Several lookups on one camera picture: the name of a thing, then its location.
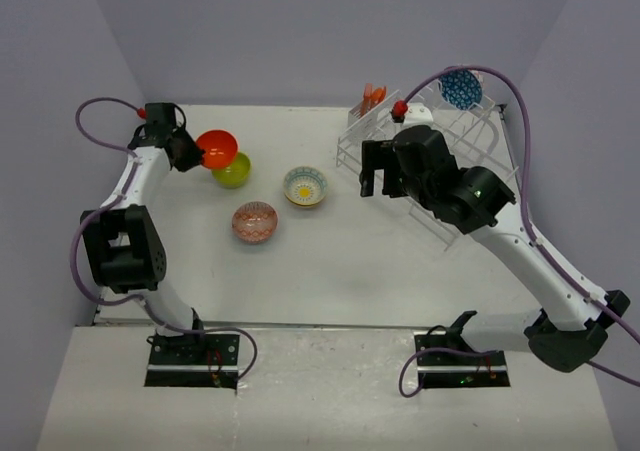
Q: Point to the lime green bowl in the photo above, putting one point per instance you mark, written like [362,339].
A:
[236,174]

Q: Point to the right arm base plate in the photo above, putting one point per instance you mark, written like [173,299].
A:
[440,370]

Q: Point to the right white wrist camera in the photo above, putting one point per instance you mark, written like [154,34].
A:
[410,114]

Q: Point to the orange plastic spoon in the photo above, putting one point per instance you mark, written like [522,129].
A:
[376,97]

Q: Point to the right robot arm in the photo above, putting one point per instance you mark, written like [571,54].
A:
[575,313]

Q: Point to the red patterned glass bowl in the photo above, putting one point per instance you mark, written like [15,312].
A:
[254,222]

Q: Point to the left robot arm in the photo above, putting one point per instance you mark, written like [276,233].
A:
[117,255]

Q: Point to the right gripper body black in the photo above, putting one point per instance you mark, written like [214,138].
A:
[395,189]

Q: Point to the black bowl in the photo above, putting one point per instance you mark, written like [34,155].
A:
[462,89]

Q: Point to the blue yellow sun bowl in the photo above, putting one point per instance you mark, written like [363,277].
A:
[305,183]

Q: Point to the white cutlery holder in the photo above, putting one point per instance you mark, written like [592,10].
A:
[361,122]

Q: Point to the white red lattice bowl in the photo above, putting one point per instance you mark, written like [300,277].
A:
[479,75]

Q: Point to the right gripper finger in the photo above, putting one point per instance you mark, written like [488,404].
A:
[377,155]
[367,179]

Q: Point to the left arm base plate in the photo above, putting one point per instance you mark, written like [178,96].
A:
[190,361]

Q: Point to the orange plastic fork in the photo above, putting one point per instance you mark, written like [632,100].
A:
[366,99]

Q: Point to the orange bowl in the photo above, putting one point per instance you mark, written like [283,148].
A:
[219,148]

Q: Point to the white wire dish rack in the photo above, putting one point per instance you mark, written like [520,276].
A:
[475,137]

